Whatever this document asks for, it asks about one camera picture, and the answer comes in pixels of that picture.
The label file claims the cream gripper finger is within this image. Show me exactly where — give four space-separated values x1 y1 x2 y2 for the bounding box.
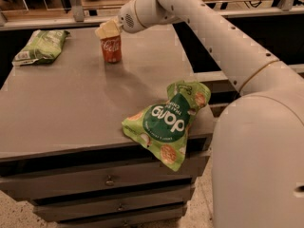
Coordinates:
95 20 122 39

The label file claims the red coke can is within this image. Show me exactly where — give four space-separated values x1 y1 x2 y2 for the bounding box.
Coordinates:
101 35 122 64

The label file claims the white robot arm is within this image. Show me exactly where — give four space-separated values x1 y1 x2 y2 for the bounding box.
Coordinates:
104 0 304 228

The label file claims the green jalapeno chip bag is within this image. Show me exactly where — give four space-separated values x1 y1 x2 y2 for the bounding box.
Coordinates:
12 29 69 67

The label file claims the green dang chip bag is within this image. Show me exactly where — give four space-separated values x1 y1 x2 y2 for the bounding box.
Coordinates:
122 81 211 171

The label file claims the grey drawer cabinet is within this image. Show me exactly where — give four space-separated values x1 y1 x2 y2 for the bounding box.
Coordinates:
0 26 213 228

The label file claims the top drawer knob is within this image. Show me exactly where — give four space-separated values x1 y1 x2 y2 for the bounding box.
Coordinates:
105 175 115 186

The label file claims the drawer knob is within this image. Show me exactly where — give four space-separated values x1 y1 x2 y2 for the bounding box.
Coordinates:
105 175 115 186
117 203 124 211

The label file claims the middle drawer knob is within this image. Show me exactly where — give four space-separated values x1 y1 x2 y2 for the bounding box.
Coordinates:
117 203 124 211

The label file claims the metal railing frame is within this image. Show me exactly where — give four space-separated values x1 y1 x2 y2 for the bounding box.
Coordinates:
0 0 304 32

